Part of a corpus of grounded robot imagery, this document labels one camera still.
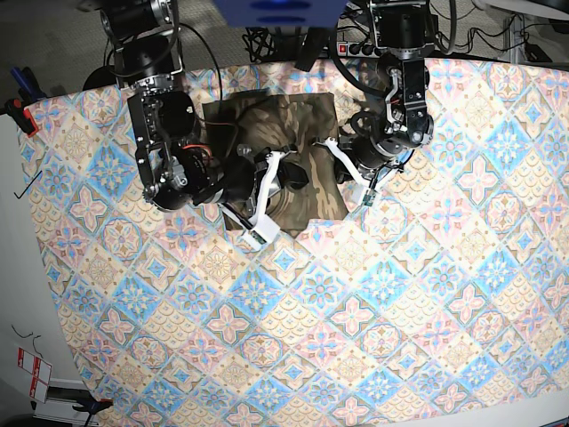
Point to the blue clamp upper left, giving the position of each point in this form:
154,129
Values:
29,87

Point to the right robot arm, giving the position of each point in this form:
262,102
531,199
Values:
175,168

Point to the red white label tag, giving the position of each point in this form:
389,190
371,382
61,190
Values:
37,375

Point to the red black clamp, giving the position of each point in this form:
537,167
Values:
22,116

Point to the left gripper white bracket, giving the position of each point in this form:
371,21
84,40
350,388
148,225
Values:
357,159

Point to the patterned tile tablecloth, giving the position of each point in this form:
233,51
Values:
449,295

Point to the blue clamp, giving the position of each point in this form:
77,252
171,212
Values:
29,87
92,406

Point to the black hex key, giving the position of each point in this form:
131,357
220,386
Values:
20,195

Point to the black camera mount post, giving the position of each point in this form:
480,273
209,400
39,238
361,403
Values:
315,41

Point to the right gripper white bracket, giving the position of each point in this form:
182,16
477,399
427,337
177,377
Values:
248,184

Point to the white power strip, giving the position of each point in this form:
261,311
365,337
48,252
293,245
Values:
355,48

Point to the camouflage T-shirt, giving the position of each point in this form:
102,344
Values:
309,189

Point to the blue clamp lower left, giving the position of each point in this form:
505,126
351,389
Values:
92,406

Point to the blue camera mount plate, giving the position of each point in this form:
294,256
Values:
281,13

